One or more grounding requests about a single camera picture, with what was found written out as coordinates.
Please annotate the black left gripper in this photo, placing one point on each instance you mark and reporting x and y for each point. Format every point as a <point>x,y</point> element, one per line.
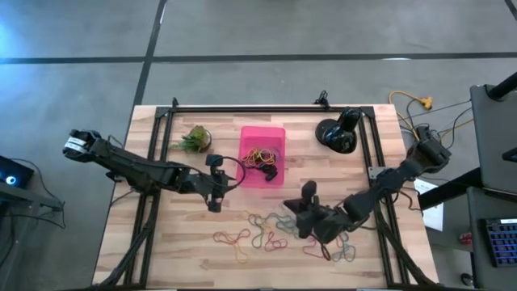
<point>204,185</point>

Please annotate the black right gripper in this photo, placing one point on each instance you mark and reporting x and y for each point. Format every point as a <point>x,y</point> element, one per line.
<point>325,224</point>

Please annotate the large red rubber band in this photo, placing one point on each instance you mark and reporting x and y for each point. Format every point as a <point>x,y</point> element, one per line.
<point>313,254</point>

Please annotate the orange-red rubber band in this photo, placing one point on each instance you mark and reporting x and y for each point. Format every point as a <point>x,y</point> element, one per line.
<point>226,241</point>

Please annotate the dark rubber band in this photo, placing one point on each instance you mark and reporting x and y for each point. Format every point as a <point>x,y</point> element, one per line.
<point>255,242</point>

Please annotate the black wide rubber band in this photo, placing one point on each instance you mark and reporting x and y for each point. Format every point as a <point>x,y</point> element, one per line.
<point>271,174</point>

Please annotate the yellow rubber band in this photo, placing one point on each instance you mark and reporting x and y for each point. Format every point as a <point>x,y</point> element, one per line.
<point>241,256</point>

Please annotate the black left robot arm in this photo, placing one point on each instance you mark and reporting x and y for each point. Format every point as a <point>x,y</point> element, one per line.
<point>141,169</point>

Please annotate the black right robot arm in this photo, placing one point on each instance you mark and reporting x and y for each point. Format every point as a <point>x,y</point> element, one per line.
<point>387,182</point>

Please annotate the teal rubber band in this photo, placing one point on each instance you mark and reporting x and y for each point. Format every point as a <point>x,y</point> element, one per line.
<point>262,221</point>
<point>288,230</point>

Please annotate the grey-blue rubber band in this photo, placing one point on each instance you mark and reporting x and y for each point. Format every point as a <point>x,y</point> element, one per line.
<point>343,258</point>

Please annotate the pink translucent plastic bin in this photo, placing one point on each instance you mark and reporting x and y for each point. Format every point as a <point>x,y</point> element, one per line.
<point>262,137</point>

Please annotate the small potted green plant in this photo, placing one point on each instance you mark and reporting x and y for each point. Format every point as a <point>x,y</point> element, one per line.
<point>198,139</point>

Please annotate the silver mounting plate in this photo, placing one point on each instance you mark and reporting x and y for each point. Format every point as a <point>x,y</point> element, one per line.
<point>375,172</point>

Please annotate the black desk lamp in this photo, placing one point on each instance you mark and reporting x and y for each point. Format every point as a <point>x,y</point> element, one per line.
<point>337,137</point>

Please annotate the white paper sheet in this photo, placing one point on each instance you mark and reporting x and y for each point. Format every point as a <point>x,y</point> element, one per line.
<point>434,218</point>

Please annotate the black diagonal bar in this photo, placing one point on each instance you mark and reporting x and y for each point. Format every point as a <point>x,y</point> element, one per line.
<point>448,188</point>

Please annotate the small red object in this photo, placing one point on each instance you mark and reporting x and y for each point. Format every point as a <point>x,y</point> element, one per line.
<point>465,238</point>

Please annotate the black computer mouse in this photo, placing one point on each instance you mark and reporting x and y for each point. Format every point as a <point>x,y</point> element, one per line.
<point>467,279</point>

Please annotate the grey side stand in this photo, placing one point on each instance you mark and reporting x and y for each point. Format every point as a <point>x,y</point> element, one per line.
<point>24,198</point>

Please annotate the grey desk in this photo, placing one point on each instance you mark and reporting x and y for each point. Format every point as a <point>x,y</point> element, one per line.
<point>497,206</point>

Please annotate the backlit black keyboard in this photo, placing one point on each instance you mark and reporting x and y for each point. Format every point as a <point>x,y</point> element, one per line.
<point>503,242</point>

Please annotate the black device with blue light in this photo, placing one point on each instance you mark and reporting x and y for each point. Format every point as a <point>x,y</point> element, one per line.
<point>16,171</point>

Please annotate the grey side table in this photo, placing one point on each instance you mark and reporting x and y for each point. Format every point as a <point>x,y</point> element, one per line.
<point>497,133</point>

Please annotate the black flat device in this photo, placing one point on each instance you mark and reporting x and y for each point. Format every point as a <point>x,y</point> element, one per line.
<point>510,155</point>

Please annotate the black pole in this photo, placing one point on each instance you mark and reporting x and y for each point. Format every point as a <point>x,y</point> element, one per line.
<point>503,87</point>

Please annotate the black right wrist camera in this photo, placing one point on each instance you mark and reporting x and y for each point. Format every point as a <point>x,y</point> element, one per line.
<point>309,190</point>

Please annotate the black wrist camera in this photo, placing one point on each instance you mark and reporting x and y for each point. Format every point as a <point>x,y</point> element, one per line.
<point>214,160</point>
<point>309,190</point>

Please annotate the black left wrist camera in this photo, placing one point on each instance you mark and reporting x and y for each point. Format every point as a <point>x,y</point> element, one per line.
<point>214,160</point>

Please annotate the black aluminium table frame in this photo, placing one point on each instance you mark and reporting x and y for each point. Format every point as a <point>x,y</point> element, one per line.
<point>262,109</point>

